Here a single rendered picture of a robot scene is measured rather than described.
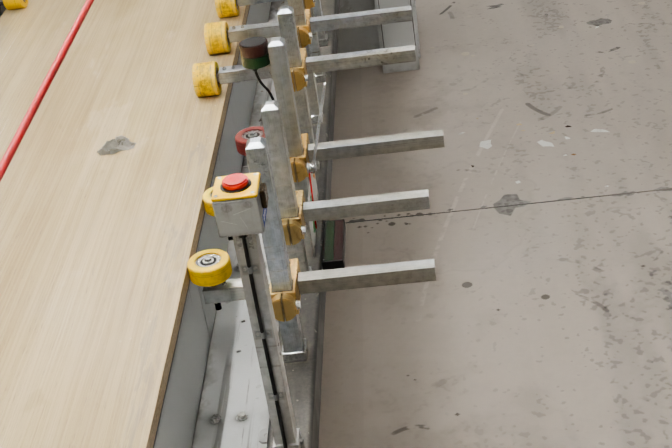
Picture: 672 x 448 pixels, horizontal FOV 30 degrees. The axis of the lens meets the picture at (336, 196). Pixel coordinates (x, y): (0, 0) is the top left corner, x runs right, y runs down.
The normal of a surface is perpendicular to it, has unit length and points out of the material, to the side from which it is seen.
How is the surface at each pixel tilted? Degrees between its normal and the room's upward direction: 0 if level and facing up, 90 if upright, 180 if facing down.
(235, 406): 0
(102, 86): 0
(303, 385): 0
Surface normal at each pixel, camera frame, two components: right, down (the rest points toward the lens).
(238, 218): -0.02, 0.50
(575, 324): -0.14, -0.86
